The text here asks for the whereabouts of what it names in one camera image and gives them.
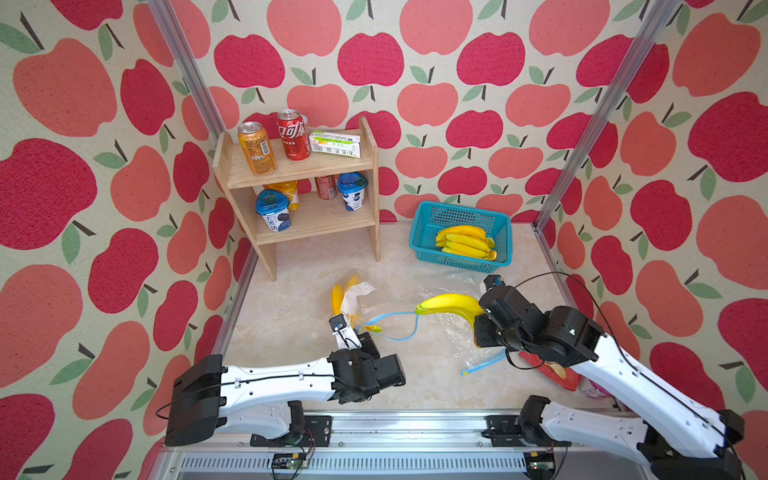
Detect banana bunch from bag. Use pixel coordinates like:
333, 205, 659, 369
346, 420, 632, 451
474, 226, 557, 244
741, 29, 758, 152
414, 293, 485, 322

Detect zip-top bag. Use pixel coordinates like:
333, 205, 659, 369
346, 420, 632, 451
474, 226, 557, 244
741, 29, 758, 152
420, 270, 505, 377
336, 271, 420, 342

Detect bananas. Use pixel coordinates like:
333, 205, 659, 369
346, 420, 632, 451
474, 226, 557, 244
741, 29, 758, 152
331, 274, 382, 333

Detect teal plastic basket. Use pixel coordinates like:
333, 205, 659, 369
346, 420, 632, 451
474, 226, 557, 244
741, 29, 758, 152
410, 201, 513, 273

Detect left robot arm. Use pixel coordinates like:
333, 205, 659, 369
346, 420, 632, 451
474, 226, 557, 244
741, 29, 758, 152
154, 337, 406, 447

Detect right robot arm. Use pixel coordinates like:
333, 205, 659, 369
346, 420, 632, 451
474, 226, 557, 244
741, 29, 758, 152
473, 275, 745, 479

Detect red chips bag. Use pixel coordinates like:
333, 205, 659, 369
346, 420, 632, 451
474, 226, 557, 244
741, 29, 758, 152
519, 352, 581, 392

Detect wooden shelf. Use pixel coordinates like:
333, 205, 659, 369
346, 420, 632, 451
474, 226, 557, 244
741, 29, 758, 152
212, 115, 381, 281

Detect blue yogurt cup right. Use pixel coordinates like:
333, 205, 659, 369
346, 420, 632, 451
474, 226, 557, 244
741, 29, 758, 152
337, 172, 368, 211

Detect blue yogurt cup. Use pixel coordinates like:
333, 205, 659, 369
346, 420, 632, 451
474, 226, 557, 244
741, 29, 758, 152
337, 172, 368, 211
255, 189, 291, 232

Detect small red can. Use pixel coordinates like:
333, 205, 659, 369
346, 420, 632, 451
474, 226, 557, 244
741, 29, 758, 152
315, 175, 337, 200

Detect blue yogurt cup left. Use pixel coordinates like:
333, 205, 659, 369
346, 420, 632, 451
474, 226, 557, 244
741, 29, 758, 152
255, 189, 291, 232

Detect yellow yogurt cup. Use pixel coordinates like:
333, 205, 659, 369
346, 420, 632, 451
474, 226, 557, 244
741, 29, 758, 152
265, 180, 300, 211

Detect green white box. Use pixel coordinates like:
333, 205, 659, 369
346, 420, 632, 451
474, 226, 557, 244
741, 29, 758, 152
309, 130, 361, 158

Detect red cola can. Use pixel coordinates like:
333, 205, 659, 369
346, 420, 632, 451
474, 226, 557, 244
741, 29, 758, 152
277, 109, 310, 161

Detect orange soda can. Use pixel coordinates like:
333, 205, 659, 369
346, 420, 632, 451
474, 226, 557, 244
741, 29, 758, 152
238, 121, 277, 175

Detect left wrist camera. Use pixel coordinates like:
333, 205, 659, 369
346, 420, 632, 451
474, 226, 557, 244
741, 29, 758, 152
329, 314, 362, 350

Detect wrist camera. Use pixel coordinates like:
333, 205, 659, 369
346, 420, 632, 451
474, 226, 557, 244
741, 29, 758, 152
483, 274, 505, 291
329, 314, 362, 350

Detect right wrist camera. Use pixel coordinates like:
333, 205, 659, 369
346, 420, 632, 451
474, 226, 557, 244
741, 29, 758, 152
483, 274, 505, 291

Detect aluminium front rail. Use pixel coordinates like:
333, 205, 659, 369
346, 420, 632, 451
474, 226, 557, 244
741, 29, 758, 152
147, 410, 652, 479

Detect right aluminium corner post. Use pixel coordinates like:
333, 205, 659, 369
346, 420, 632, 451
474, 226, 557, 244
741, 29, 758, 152
533, 0, 678, 237

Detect aluminium corner post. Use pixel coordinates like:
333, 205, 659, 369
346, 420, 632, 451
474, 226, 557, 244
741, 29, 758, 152
148, 0, 225, 142
533, 0, 678, 237

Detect left aluminium corner post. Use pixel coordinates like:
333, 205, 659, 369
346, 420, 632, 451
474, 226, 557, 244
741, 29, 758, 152
148, 0, 225, 142

